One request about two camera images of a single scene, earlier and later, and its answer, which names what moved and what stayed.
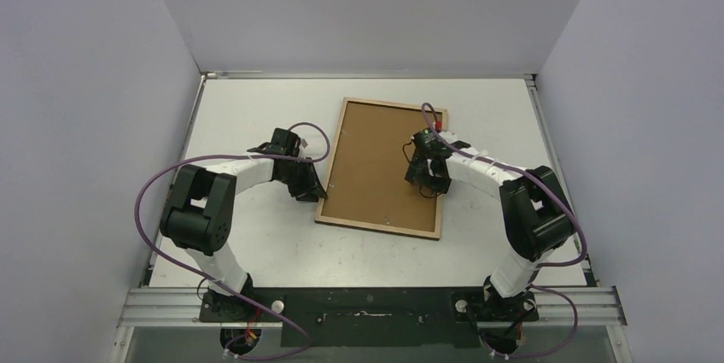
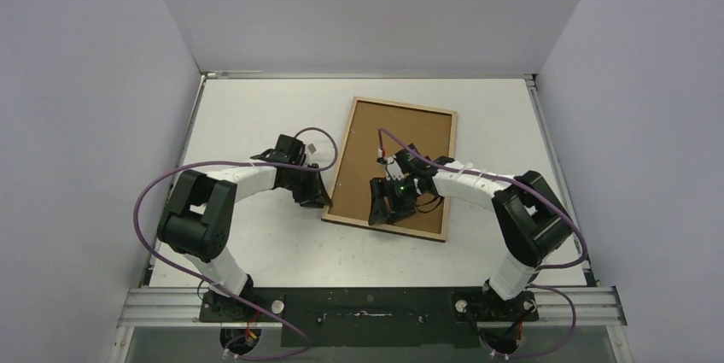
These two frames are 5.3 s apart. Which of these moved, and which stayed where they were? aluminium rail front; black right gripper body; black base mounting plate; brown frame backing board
Moved: black right gripper body
Stayed: brown frame backing board; aluminium rail front; black base mounting plate
